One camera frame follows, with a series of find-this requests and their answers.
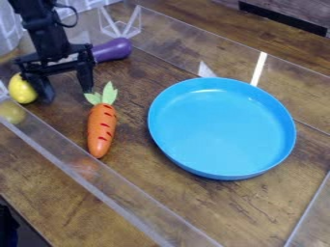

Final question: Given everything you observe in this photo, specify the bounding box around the purple toy eggplant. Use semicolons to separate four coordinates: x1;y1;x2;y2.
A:
92;38;133;63

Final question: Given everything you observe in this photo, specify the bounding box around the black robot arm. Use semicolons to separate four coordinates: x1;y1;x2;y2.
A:
8;0;95;103

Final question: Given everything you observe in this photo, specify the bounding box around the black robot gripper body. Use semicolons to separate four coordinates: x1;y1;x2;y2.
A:
16;17;95;76

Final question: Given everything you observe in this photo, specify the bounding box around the clear acrylic barrier wall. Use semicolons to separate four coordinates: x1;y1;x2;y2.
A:
0;0;330;247

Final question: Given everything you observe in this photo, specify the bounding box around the blue round plate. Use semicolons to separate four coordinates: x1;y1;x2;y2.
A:
149;77;297;180

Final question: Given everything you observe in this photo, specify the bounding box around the yellow toy lemon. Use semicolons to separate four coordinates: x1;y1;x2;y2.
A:
8;73;38;104

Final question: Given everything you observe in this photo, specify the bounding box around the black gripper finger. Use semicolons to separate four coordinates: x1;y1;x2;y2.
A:
22;72;55;104
76;62;94;94

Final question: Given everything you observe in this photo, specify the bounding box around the orange toy carrot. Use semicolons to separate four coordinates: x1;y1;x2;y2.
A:
84;82;118;158

